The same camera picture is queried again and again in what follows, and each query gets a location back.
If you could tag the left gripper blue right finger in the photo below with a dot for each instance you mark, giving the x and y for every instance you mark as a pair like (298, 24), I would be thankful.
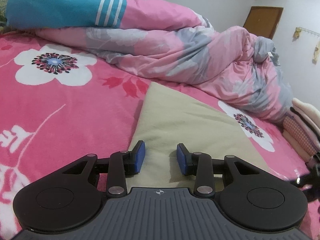
(203, 167)

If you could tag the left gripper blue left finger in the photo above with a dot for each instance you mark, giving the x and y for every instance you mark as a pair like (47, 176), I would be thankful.
(119, 166)

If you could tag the beige khaki trousers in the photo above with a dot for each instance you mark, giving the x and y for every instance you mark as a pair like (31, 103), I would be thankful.
(169, 117)

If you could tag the stack of folded clothes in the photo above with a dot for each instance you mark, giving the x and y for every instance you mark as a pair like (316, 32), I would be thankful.
(301, 129)

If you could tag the pink floral fleece bedsheet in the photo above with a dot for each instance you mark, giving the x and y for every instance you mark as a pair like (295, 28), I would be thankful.
(59, 104)

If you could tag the pink grey floral duvet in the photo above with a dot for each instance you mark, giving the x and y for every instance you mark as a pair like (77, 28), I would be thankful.
(234, 66)

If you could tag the brown wooden door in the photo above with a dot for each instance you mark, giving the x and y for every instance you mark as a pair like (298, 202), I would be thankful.
(263, 21)

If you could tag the blue pink striped pillow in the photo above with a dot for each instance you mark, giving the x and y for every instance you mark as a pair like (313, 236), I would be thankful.
(122, 14)

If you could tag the green plaid pillow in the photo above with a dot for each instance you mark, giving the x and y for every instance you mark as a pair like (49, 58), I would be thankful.
(3, 6)

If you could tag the peeling yellow wall tape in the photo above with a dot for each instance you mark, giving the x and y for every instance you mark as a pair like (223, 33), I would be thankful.
(306, 44)

